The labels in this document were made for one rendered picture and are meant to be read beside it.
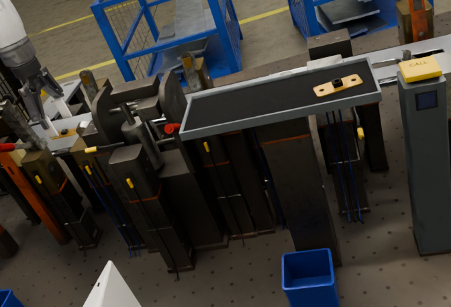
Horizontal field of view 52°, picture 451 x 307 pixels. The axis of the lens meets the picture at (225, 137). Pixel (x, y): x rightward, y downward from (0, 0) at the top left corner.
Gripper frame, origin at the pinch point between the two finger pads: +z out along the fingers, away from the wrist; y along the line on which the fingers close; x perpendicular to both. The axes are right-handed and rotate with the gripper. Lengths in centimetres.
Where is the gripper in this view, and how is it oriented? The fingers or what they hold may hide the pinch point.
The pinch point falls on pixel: (58, 121)
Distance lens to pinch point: 146.1
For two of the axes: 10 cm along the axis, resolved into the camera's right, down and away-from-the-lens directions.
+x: 9.5, -1.9, -2.4
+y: -1.0, 5.7, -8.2
